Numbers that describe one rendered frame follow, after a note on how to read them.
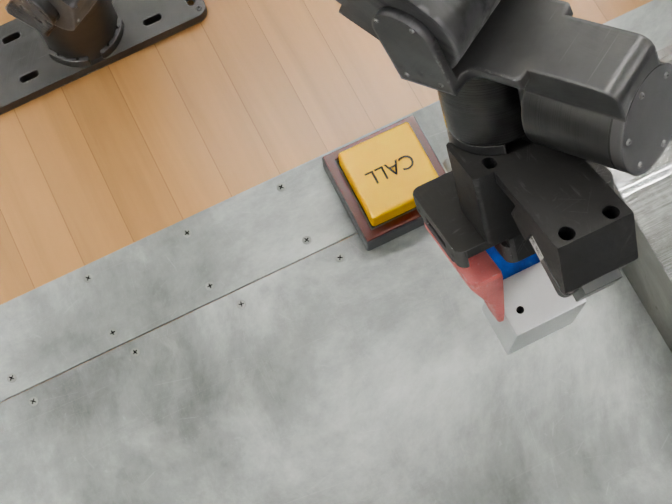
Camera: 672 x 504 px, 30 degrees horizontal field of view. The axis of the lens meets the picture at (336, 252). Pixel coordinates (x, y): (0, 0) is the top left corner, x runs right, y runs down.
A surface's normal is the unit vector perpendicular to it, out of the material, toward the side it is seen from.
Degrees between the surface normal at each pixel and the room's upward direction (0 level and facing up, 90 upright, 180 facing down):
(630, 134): 66
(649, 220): 3
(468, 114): 73
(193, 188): 0
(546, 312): 2
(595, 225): 27
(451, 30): 48
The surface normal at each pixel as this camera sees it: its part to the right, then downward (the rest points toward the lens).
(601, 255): 0.37, 0.60
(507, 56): -0.39, -0.50
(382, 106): -0.05, -0.33
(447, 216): -0.24, -0.68
